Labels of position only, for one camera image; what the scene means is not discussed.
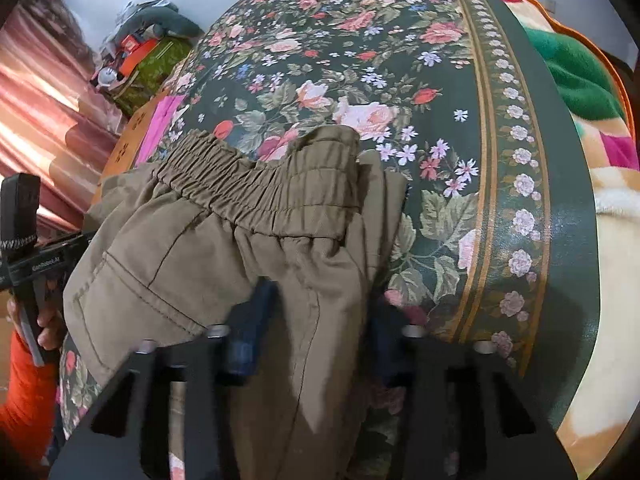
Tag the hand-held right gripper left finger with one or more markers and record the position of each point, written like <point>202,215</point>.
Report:
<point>255,310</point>

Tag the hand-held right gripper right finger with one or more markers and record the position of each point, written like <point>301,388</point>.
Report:
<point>387,345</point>

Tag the khaki pants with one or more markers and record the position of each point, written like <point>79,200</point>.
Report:
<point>240,240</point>

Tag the person's left forearm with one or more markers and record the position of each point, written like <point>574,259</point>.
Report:
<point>25,400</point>

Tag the person's left hand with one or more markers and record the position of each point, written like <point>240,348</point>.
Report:
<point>51,317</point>

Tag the pink satin curtain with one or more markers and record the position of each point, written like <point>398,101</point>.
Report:
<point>45,110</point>

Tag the orange patterned mat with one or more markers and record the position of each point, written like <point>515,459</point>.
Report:
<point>125,150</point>

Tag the pink cloth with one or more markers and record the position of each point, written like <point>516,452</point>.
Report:
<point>160,125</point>

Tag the green patterned cloth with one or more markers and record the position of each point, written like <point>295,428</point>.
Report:
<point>155,70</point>

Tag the orange box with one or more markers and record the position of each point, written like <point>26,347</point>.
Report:
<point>132,50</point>

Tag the grey cloth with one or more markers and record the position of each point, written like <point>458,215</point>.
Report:
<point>170,22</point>

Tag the floral dark green bedspread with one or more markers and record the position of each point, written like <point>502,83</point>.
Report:
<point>350,70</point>

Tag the colourful fleece blanket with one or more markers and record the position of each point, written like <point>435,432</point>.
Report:
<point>605,160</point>

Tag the white wall socket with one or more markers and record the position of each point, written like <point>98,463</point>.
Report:
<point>551,5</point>

